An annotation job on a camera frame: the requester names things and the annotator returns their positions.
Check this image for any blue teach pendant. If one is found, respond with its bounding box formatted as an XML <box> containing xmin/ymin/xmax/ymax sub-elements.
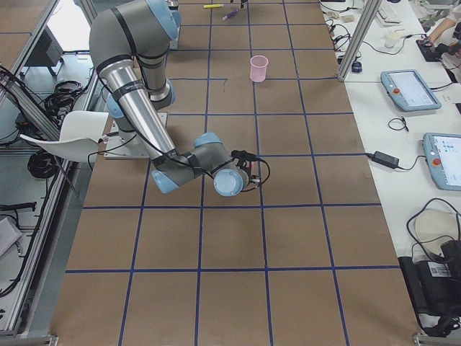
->
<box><xmin>380</xmin><ymin>69</ymin><xmax>442</xmax><ymax>112</ymax></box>
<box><xmin>422</xmin><ymin>133</ymin><xmax>460</xmax><ymax>191</ymax></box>

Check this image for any far blue teach pendant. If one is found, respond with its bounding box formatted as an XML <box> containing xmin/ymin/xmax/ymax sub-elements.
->
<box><xmin>380</xmin><ymin>69</ymin><xmax>442</xmax><ymax>112</ymax></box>

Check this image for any purple pen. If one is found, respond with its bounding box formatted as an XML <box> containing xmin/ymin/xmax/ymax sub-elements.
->
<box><xmin>222</xmin><ymin>9</ymin><xmax>238</xmax><ymax>21</ymax></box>

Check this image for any blue usb hub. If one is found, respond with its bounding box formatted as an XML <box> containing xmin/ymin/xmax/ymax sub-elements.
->
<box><xmin>351</xmin><ymin>61</ymin><xmax>363</xmax><ymax>74</ymax></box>

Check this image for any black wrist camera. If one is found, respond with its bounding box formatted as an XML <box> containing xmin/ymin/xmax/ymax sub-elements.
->
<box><xmin>231</xmin><ymin>150</ymin><xmax>259</xmax><ymax>168</ymax></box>

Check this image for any yellow pen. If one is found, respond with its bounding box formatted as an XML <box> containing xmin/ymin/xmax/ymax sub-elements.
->
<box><xmin>203</xmin><ymin>4</ymin><xmax>224</xmax><ymax>9</ymax></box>

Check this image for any pink mesh cup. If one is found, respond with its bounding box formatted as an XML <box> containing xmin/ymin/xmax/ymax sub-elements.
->
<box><xmin>249</xmin><ymin>56</ymin><xmax>269</xmax><ymax>83</ymax></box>

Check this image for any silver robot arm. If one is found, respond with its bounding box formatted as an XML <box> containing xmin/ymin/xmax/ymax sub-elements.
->
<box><xmin>89</xmin><ymin>1</ymin><xmax>265</xmax><ymax>197</ymax></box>

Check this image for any black power adapter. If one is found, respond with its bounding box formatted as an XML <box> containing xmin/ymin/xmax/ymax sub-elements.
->
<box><xmin>365</xmin><ymin>151</ymin><xmax>399</xmax><ymax>169</ymax></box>

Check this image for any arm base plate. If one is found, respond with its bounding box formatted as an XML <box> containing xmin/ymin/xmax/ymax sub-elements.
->
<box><xmin>104</xmin><ymin>112</ymin><xmax>149</xmax><ymax>159</ymax></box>

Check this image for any aluminium frame post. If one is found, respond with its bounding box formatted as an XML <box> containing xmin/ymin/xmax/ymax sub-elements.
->
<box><xmin>337</xmin><ymin>0</ymin><xmax>381</xmax><ymax>82</ymax></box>

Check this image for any near blue teach pendant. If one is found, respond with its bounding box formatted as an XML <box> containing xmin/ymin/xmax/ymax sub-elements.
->
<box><xmin>422</xmin><ymin>133</ymin><xmax>460</xmax><ymax>191</ymax></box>

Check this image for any white plastic chair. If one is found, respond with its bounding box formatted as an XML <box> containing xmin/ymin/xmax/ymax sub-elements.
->
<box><xmin>20</xmin><ymin>110</ymin><xmax>109</xmax><ymax>162</ymax></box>

